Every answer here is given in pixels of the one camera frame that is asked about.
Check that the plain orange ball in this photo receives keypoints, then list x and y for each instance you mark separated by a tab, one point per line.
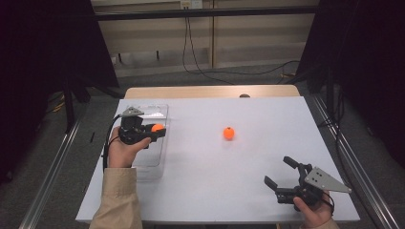
157	127

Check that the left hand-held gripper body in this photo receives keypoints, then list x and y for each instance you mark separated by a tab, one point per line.
132	130

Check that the black curtain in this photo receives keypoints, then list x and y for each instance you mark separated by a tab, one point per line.
38	63
366	63

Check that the metal floor rail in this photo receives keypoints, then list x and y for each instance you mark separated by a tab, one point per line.
51	178
356	165

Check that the white board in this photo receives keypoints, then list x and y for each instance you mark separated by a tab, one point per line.
207	184

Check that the white wall outlet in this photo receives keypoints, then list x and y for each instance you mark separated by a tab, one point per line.
191	4

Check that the person's right hand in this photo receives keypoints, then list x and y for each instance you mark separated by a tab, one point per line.
315	216

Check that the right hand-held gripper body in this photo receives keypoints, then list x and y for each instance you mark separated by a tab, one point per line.
310	189

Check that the orange ball with black print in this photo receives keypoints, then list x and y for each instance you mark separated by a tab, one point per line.
228	133

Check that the wooden table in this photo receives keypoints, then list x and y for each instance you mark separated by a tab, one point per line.
191	92

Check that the person's left hand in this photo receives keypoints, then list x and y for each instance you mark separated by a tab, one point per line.
122	154

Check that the black stand leg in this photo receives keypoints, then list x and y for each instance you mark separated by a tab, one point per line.
69	108

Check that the black horizontal bar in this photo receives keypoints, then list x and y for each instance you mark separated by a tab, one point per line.
203	13

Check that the clear plastic tray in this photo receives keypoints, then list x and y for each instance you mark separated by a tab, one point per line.
153	156

